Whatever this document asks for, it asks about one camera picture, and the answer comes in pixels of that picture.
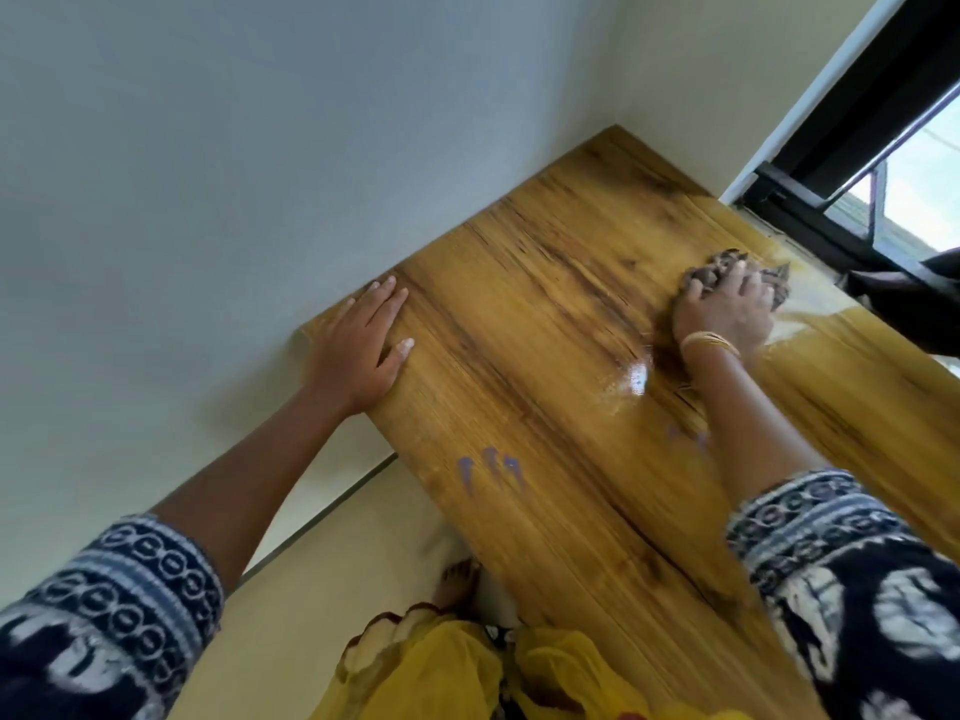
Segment blue white patterned top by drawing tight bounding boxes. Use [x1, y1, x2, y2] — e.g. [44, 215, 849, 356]
[0, 468, 960, 720]

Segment wooden table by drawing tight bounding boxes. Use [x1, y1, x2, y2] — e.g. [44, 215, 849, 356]
[299, 125, 960, 720]

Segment person's left foot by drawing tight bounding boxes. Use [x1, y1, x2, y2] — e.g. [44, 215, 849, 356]
[431, 556, 483, 616]

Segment person's right forearm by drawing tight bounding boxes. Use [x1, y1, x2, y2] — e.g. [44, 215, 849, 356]
[689, 348, 834, 511]

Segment black framed window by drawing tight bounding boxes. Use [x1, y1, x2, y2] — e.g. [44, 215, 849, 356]
[738, 0, 960, 293]

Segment person's right hand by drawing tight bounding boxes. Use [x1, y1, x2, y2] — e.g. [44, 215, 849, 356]
[671, 260, 778, 361]

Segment brown striped cleaning cloth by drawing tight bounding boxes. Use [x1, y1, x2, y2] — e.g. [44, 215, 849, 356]
[678, 248, 793, 312]

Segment yellow garment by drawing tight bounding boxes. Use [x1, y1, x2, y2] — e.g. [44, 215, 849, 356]
[307, 603, 751, 720]

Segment brown leaf-patterned curtain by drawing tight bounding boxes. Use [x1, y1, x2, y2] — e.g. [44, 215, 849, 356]
[836, 246, 960, 361]

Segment person's left forearm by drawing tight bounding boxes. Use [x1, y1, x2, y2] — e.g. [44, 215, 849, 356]
[149, 389, 361, 593]

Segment person's left hand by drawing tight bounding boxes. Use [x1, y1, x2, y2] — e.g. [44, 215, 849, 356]
[299, 275, 416, 421]

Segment gold bangles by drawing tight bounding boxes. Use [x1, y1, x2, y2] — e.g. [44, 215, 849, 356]
[678, 330, 744, 365]

